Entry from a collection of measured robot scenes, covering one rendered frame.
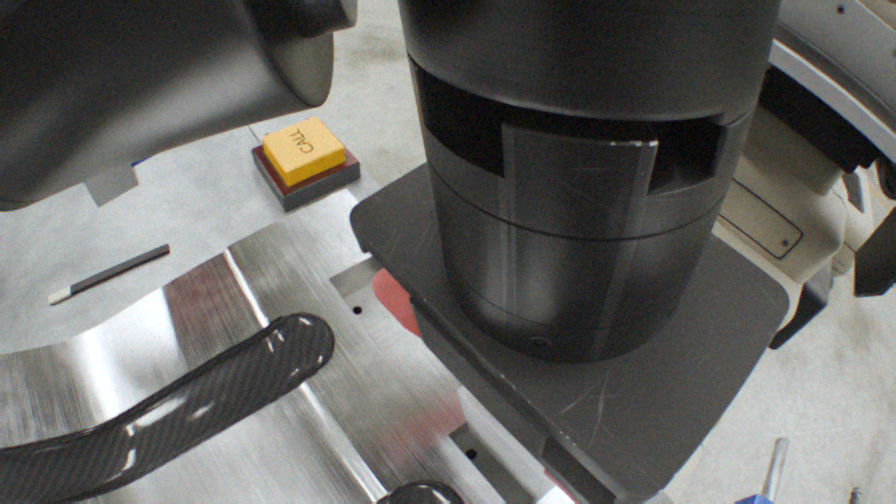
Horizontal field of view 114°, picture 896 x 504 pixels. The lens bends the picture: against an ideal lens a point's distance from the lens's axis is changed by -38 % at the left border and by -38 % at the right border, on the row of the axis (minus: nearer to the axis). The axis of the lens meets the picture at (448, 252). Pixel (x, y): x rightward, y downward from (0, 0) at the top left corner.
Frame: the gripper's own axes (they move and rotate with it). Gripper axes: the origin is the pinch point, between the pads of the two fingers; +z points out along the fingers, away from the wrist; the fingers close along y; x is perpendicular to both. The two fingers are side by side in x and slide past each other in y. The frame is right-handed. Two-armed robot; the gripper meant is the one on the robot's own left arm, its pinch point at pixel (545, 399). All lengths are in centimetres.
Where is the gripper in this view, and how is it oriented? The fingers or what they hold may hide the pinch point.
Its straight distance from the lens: 19.0
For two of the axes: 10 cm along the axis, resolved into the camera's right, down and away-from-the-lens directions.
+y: 6.2, 5.5, -5.5
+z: 1.1, 6.4, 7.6
